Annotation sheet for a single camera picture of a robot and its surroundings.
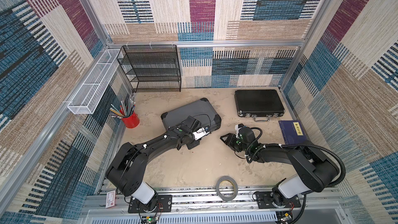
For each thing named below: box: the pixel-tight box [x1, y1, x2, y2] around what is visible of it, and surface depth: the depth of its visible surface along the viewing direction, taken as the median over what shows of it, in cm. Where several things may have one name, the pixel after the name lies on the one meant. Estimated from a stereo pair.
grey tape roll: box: [215, 175, 239, 202], surface depth 78 cm
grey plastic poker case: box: [160, 97, 222, 132], surface depth 97 cm
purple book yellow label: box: [278, 119, 308, 145], surface depth 98 cm
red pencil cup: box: [121, 111, 140, 129], surface depth 103 cm
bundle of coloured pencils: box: [109, 98, 136, 119], surface depth 97 cm
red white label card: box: [105, 189, 117, 209], surface depth 76 cm
